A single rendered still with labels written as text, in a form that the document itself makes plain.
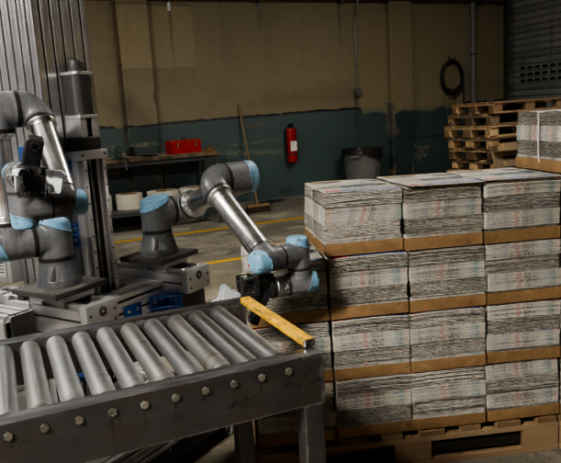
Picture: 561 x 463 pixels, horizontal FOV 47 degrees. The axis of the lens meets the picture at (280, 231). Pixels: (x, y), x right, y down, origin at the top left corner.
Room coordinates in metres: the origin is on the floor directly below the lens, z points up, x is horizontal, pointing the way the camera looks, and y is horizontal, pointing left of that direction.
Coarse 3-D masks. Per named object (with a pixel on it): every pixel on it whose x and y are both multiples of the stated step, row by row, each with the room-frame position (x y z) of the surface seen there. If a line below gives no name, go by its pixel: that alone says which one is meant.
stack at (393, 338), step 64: (320, 256) 2.28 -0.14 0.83; (384, 256) 2.25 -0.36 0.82; (448, 256) 2.28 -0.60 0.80; (512, 256) 2.31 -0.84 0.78; (384, 320) 2.25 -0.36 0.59; (448, 320) 2.27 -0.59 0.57; (512, 320) 2.31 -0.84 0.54; (384, 384) 2.25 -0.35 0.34; (448, 384) 2.27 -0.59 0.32; (512, 384) 2.30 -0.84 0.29; (256, 448) 2.40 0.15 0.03; (384, 448) 2.38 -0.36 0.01; (512, 448) 2.30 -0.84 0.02
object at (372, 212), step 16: (320, 192) 2.28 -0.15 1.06; (336, 192) 2.24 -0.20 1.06; (352, 192) 2.26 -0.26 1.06; (368, 192) 2.26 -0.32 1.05; (384, 192) 2.26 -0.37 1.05; (400, 192) 2.27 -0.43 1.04; (320, 208) 2.28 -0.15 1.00; (336, 208) 2.25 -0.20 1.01; (352, 208) 2.25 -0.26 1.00; (368, 208) 2.26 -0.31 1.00; (384, 208) 2.27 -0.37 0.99; (400, 208) 2.28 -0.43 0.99; (320, 224) 2.28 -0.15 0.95; (336, 224) 2.25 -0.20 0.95; (352, 224) 2.26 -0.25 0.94; (368, 224) 2.26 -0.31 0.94; (384, 224) 2.27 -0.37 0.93; (400, 224) 2.28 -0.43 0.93; (320, 240) 2.31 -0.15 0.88; (336, 240) 2.25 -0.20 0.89; (352, 240) 2.25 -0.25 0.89; (368, 240) 2.26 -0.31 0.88
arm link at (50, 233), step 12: (36, 228) 2.09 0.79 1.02; (48, 228) 2.10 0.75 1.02; (60, 228) 2.11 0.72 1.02; (36, 240) 2.07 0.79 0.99; (48, 240) 2.09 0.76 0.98; (60, 240) 2.11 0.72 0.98; (72, 240) 2.16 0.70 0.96; (36, 252) 2.08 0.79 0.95; (48, 252) 2.10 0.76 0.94; (60, 252) 2.11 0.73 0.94; (72, 252) 2.15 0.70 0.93
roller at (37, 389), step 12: (24, 348) 1.58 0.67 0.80; (36, 348) 1.58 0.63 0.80; (24, 360) 1.51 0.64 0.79; (36, 360) 1.49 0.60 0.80; (24, 372) 1.44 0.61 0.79; (36, 372) 1.41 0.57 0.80; (24, 384) 1.40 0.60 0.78; (36, 384) 1.34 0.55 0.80; (48, 384) 1.37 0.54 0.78; (36, 396) 1.27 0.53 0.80; (48, 396) 1.28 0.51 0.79
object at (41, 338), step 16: (208, 304) 1.86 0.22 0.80; (224, 304) 1.85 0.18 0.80; (240, 304) 1.87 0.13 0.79; (112, 320) 1.77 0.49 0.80; (128, 320) 1.76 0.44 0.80; (144, 320) 1.76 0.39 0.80; (160, 320) 1.78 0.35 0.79; (240, 320) 1.87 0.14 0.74; (32, 336) 1.66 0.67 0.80; (48, 336) 1.66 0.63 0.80; (64, 336) 1.67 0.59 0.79; (16, 352) 1.62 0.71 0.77; (128, 352) 1.74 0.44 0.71; (160, 352) 1.77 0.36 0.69; (16, 368) 1.62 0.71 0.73; (48, 368) 1.65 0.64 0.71; (80, 368) 1.68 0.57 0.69
